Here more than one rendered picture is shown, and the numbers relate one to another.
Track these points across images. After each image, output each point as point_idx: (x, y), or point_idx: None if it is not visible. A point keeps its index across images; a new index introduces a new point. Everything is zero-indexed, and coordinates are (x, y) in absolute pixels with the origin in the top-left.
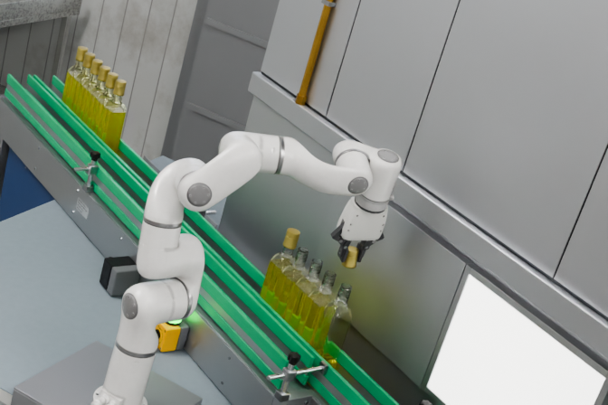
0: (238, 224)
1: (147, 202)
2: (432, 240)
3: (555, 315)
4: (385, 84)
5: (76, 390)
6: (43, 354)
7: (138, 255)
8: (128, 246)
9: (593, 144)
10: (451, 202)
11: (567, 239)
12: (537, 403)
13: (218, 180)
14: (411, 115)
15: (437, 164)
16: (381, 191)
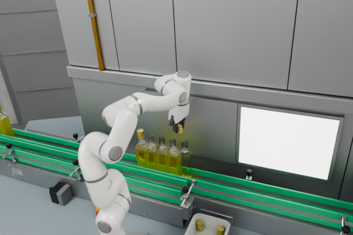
0: None
1: (83, 172)
2: (213, 100)
3: (298, 105)
4: (147, 40)
5: None
6: None
7: (94, 200)
8: (55, 178)
9: (286, 18)
10: (212, 79)
11: (288, 68)
12: (304, 145)
13: (121, 139)
14: (169, 49)
15: (196, 65)
16: (187, 93)
